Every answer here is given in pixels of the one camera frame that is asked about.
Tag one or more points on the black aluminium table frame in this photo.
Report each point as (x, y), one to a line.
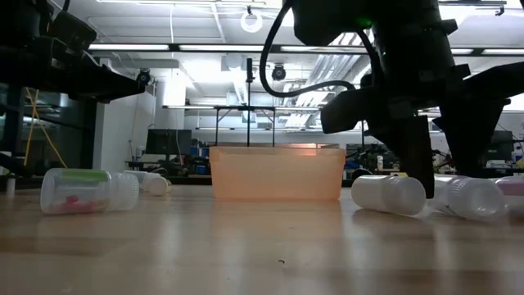
(190, 180)

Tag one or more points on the black ceiling camera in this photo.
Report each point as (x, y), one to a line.
(143, 76)
(278, 72)

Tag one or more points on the white pill bottle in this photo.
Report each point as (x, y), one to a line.
(157, 185)
(137, 177)
(389, 194)

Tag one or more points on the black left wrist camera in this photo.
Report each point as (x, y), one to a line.
(71, 30)

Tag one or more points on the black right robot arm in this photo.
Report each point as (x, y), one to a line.
(323, 20)

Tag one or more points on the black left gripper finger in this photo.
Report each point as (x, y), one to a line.
(123, 86)

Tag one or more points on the black tripod stand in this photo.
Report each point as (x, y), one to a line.
(249, 102)

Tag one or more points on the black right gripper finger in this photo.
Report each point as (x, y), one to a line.
(475, 135)
(417, 155)

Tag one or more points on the small white container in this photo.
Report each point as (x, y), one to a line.
(10, 184)

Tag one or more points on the clear pill bottle pink label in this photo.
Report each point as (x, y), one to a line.
(513, 190)

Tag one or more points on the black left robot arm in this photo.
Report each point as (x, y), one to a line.
(16, 61)

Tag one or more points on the orange translucent plastic basket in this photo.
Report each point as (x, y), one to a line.
(278, 174)

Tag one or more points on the clear pill bottle green label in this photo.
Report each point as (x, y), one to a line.
(82, 192)

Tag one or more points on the black metal frame table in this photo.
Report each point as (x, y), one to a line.
(229, 107)

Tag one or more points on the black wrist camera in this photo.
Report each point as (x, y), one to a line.
(71, 30)
(344, 110)

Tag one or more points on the ceiling light strip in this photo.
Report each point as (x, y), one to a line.
(503, 51)
(129, 47)
(221, 47)
(319, 48)

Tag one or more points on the black computer monitor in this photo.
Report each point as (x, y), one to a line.
(168, 142)
(500, 147)

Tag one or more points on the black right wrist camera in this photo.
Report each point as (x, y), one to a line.
(344, 110)

